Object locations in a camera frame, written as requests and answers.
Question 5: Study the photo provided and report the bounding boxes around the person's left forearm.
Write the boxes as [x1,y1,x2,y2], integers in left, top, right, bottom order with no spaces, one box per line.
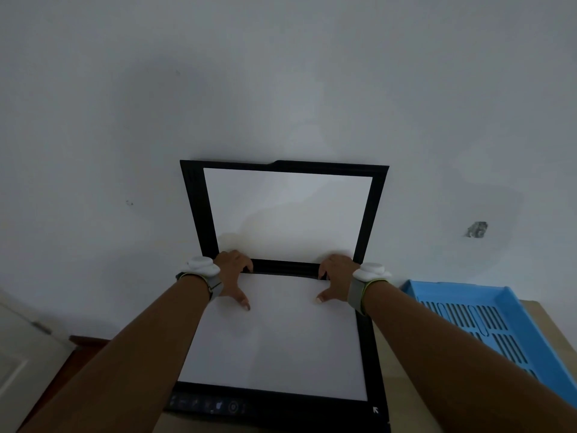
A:
[18,275,212,433]

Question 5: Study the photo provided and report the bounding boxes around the white paper sheet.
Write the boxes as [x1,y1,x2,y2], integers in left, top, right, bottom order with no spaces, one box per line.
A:
[178,272,368,402]

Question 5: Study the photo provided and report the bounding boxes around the white wrist tracker gray strap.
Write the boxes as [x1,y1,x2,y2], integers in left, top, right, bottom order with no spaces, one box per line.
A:
[347,262,392,316]
[176,256,224,302]

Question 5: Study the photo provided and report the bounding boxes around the person's right hand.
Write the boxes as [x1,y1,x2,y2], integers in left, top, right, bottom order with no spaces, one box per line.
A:
[316,253,361,305]

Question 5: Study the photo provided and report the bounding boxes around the black scanner lid white pad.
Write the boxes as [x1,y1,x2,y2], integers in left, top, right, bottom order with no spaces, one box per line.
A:
[180,160,389,278]

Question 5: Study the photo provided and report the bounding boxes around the black flatbed scanner base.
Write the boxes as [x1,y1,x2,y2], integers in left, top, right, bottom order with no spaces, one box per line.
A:
[164,259,391,433]

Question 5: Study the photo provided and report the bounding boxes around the person's left hand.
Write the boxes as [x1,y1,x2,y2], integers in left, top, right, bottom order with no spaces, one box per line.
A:
[213,250,254,312]

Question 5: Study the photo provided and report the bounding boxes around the blue plastic slotted tray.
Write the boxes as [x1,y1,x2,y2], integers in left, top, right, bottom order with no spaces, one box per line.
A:
[400,279,577,408]

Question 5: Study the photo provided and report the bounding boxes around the white door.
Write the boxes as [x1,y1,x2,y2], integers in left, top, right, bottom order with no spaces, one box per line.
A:
[0,288,75,433]

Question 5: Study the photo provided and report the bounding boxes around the person's right forearm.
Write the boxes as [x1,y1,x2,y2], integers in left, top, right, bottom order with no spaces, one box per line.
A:
[363,280,577,433]

